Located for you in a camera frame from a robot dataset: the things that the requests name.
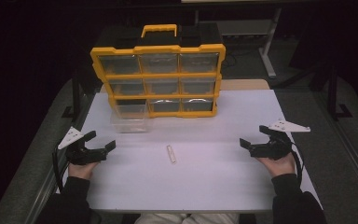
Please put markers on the person's right hand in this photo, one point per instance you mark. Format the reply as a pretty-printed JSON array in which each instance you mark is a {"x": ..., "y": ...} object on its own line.
[{"x": 279, "y": 166}]

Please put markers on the black metal stand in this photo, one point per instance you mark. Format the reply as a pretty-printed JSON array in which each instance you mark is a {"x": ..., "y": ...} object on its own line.
[
  {"x": 76, "y": 93},
  {"x": 334, "y": 93}
]

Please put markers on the person's legs pale trousers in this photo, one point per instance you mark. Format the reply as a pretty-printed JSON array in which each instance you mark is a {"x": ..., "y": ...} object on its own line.
[{"x": 186, "y": 219}]

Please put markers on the light wooden board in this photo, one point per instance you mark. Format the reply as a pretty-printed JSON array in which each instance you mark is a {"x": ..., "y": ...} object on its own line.
[{"x": 245, "y": 84}]

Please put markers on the yellow black drawer cabinet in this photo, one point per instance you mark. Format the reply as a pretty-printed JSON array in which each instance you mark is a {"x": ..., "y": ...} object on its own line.
[{"x": 160, "y": 48}]

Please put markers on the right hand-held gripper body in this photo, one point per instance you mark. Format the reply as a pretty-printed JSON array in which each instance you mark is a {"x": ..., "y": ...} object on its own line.
[{"x": 273, "y": 149}]

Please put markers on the white metal desk frame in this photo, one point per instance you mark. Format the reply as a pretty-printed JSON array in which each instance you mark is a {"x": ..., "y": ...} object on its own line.
[{"x": 268, "y": 49}]

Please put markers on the person's left hand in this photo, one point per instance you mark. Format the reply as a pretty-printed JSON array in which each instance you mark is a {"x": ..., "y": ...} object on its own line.
[{"x": 81, "y": 170}]

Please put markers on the small white tube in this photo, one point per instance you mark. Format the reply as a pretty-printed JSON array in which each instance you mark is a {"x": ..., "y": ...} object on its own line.
[{"x": 171, "y": 154}]

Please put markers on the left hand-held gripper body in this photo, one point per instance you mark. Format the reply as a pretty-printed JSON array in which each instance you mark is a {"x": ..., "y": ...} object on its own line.
[{"x": 85, "y": 156}]

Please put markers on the clear plastic drawer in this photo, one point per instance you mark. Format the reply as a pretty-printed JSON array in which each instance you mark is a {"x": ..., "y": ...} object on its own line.
[{"x": 130, "y": 119}]

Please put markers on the set of clear drawers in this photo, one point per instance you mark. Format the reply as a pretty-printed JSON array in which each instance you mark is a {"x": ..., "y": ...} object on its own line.
[{"x": 161, "y": 85}]

